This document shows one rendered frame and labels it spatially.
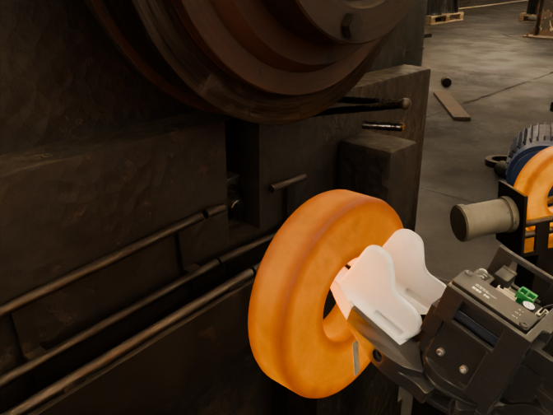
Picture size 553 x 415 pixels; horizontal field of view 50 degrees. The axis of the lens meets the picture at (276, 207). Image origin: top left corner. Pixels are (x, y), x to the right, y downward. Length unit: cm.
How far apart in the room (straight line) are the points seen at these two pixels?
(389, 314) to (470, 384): 7
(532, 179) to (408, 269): 60
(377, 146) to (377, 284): 52
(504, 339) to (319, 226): 13
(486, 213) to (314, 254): 62
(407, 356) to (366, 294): 5
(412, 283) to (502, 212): 58
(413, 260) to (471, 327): 8
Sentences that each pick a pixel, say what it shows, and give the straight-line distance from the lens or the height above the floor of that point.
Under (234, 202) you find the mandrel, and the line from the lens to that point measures 81.
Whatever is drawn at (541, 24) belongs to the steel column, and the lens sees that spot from 962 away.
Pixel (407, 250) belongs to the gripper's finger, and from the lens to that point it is 42.
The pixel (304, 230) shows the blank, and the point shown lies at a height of 89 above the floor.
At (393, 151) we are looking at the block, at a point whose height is 80.
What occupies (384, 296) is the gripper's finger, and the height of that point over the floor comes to 85.
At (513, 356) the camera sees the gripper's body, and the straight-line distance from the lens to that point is 35.
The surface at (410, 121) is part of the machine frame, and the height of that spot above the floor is 78.
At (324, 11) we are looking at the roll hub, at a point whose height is 101.
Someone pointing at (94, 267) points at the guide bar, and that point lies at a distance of 67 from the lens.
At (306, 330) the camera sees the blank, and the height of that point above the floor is 82.
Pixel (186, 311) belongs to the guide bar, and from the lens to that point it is 66.
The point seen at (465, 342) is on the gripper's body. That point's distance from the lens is 36.
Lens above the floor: 106
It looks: 23 degrees down
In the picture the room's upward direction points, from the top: straight up
